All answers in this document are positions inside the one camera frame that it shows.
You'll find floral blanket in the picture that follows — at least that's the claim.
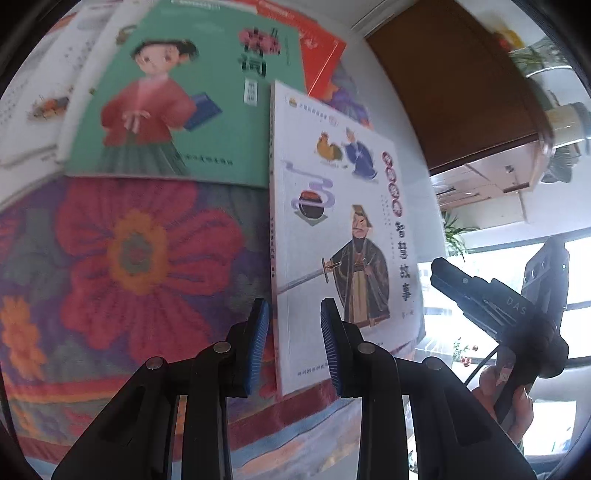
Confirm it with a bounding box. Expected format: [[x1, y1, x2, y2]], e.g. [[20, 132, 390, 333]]
[[0, 173, 366, 480]]

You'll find red book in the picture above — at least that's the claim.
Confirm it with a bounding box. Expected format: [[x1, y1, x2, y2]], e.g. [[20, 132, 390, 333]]
[[171, 0, 348, 100]]

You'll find potted green plant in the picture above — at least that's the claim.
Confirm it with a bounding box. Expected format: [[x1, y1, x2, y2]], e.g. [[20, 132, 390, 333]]
[[441, 210, 482, 257]]

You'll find white book with warrior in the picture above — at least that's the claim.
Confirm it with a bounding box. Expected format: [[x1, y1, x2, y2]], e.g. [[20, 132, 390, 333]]
[[268, 78, 426, 398]]

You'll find black cable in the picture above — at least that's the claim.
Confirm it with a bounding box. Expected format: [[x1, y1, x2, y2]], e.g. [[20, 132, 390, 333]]
[[463, 344, 502, 387]]

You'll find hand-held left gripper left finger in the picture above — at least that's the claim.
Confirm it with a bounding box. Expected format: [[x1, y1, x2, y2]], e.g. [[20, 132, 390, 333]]
[[51, 298, 271, 480]]

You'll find white book with purple figure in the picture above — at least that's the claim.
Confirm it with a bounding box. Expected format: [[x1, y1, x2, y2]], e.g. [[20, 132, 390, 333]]
[[307, 60, 384, 134]]

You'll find green plant in glass vase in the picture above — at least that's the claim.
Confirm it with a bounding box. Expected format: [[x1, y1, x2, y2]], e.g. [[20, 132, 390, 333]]
[[510, 39, 578, 82]]

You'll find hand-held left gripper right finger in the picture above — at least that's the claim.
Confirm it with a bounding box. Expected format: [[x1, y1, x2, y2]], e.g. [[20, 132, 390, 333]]
[[321, 298, 539, 480]]

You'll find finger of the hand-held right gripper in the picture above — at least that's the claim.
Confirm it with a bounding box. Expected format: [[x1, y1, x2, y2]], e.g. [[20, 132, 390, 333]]
[[431, 257, 498, 308], [431, 272, 500, 335]]

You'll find red yellow toy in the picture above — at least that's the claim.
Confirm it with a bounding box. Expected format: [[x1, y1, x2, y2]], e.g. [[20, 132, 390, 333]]
[[494, 28, 525, 54]]

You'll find brown wooden nightstand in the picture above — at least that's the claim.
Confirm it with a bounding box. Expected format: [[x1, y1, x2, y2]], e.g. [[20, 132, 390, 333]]
[[365, 0, 557, 221]]

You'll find person's right hand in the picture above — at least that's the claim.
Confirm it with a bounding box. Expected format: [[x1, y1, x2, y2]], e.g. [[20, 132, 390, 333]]
[[471, 359, 535, 445]]

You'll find mint green book with girl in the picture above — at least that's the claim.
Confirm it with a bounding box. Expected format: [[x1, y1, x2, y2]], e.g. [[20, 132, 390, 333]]
[[64, 0, 308, 190]]

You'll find window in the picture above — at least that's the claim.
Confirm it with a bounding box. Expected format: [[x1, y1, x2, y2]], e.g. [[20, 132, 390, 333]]
[[418, 240, 591, 371]]

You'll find white book with orange insect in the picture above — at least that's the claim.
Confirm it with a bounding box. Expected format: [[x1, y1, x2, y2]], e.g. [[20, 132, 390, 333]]
[[0, 9, 116, 169]]

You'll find red flowering plant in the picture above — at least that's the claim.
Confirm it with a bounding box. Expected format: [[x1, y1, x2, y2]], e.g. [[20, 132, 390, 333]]
[[450, 339, 484, 368]]

